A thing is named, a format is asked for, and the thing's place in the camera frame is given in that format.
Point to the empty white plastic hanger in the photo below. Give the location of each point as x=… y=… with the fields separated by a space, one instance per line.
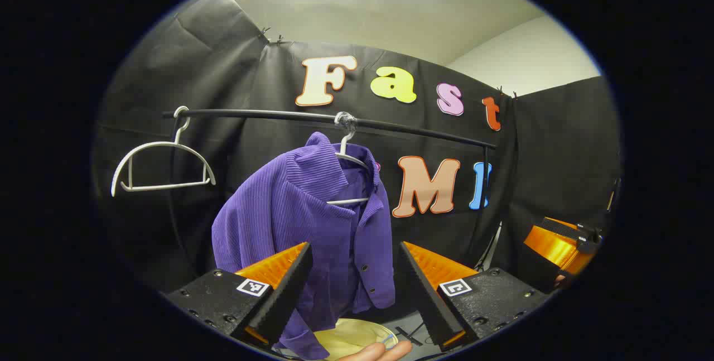
x=167 y=143

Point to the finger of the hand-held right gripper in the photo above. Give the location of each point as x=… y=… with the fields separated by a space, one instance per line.
x=552 y=246

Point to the black clothes rack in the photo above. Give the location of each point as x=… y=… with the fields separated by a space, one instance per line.
x=268 y=115

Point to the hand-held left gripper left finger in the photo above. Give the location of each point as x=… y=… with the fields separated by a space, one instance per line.
x=284 y=299

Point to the cream laundry hamper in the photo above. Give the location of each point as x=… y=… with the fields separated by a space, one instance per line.
x=346 y=338

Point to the black backdrop cloth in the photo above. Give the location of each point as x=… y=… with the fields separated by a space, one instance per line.
x=251 y=82

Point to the white hanger holding shirt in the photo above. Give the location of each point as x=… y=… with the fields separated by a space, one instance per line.
x=348 y=201

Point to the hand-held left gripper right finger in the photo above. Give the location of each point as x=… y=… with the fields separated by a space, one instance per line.
x=427 y=299

